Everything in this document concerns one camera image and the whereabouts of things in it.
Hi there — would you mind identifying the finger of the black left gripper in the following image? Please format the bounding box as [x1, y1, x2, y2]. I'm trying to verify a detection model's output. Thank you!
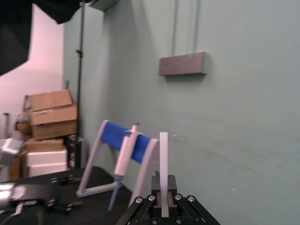
[50, 174, 76, 187]
[45, 197, 83, 215]

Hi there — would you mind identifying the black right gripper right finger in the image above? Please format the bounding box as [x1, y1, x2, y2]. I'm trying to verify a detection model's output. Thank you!
[167, 174, 221, 225]

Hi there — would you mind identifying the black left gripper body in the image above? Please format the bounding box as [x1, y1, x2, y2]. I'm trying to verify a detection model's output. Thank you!
[10, 180, 60, 206]

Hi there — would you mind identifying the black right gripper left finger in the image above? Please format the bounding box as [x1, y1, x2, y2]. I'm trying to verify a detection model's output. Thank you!
[116, 175, 163, 225]

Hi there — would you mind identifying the white stirring rod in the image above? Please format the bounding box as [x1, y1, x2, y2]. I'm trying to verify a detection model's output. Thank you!
[159, 132, 170, 218]

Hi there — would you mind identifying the white foam box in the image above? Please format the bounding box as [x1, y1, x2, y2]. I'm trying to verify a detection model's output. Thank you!
[25, 150, 68, 177]

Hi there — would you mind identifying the black table cloth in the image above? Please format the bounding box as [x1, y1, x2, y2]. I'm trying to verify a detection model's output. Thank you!
[0, 165, 141, 225]

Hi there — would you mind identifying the black crate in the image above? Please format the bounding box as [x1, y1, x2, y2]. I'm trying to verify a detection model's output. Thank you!
[64, 135, 86, 169]

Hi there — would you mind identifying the flat brown cardboard box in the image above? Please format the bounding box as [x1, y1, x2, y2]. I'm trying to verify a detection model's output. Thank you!
[21, 137, 65, 153]

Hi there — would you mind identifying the white pipette with blue tip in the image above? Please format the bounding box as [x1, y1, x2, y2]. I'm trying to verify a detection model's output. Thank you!
[107, 121, 142, 214]

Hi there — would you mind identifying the grey and blue pipette stand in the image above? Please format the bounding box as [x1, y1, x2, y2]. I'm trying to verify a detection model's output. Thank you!
[76, 120, 161, 210]

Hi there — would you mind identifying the open brown cardboard box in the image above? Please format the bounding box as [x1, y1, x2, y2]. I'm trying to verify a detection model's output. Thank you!
[24, 89, 78, 141]

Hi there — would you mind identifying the clear plastic bag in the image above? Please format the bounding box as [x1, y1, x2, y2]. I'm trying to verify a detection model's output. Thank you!
[15, 112, 32, 137]

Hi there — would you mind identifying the black light stand pole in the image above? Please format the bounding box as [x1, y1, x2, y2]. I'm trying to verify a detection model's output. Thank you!
[75, 0, 86, 141]

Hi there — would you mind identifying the black softbox cloth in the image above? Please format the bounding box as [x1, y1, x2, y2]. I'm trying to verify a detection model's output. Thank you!
[0, 0, 82, 76]

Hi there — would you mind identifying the grey wall-mounted box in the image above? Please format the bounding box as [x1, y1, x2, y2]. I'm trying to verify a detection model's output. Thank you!
[158, 51, 208, 77]

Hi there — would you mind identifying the pale wall conduit pipe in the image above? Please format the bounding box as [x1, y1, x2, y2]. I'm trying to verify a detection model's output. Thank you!
[172, 0, 179, 55]
[194, 0, 201, 53]

